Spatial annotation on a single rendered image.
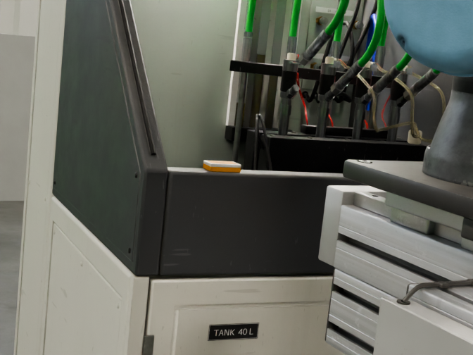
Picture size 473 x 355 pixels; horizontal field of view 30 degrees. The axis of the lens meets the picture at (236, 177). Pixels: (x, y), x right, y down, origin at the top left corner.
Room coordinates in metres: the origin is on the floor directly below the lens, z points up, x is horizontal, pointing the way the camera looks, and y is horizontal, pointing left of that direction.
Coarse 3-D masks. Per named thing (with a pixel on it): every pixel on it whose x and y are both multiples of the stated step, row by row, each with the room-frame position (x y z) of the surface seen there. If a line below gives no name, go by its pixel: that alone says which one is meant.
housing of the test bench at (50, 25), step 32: (64, 0) 1.78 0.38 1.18; (32, 96) 2.00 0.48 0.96; (32, 128) 1.99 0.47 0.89; (32, 160) 1.96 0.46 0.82; (32, 192) 1.94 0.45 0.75; (32, 224) 1.92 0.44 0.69; (32, 256) 1.90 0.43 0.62; (32, 288) 1.88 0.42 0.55; (32, 320) 1.85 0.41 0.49; (32, 352) 1.83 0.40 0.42
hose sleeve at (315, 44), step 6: (324, 30) 1.51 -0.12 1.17; (318, 36) 1.52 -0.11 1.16; (324, 36) 1.51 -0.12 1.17; (330, 36) 1.51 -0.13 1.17; (318, 42) 1.52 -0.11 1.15; (324, 42) 1.52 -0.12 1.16; (312, 48) 1.54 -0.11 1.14; (318, 48) 1.53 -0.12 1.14; (306, 54) 1.56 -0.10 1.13; (312, 54) 1.55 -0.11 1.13
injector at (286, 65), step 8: (288, 64) 1.61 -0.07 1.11; (288, 72) 1.61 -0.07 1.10; (296, 72) 1.62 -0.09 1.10; (288, 80) 1.61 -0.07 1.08; (280, 88) 1.62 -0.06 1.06; (288, 88) 1.61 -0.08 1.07; (296, 88) 1.60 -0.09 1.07; (280, 96) 1.62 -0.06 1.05; (288, 96) 1.61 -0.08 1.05; (280, 104) 1.63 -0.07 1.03; (288, 104) 1.62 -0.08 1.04; (280, 112) 1.62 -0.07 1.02; (288, 112) 1.62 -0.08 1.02; (280, 120) 1.62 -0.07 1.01; (288, 120) 1.62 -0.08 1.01; (280, 128) 1.62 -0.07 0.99
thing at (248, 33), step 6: (252, 0) 1.80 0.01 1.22; (342, 0) 1.47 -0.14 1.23; (348, 0) 1.47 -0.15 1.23; (252, 6) 1.80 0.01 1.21; (342, 6) 1.47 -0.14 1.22; (252, 12) 1.80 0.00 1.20; (336, 12) 1.48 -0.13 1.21; (342, 12) 1.47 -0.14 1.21; (252, 18) 1.80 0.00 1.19; (336, 18) 1.48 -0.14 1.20; (342, 18) 1.48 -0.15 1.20; (246, 24) 1.80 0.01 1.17; (252, 24) 1.80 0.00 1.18; (330, 24) 1.49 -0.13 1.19; (336, 24) 1.49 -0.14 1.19; (246, 30) 1.80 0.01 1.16; (330, 30) 1.50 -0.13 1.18; (246, 36) 1.80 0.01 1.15; (252, 36) 1.81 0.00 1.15
